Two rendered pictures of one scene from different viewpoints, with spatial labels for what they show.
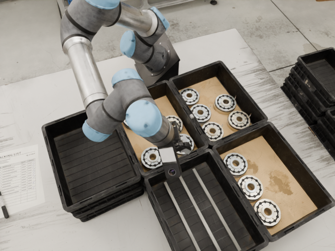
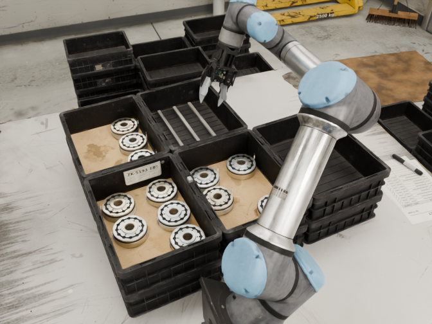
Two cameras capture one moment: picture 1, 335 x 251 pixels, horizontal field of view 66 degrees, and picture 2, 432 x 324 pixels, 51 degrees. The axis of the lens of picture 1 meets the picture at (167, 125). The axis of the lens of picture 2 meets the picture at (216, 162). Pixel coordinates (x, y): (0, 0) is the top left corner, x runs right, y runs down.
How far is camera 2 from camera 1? 1.62 m
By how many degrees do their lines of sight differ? 80
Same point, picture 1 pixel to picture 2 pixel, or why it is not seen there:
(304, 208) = (82, 135)
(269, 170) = (102, 162)
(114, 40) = not seen: outside the picture
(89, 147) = (324, 182)
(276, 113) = (35, 271)
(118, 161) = not seen: hidden behind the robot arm
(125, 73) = (263, 14)
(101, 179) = not seen: hidden behind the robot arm
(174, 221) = (215, 127)
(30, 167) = (402, 198)
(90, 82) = (304, 51)
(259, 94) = (44, 308)
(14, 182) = (411, 184)
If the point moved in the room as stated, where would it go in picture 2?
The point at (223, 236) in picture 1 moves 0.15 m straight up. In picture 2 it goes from (171, 119) to (168, 87)
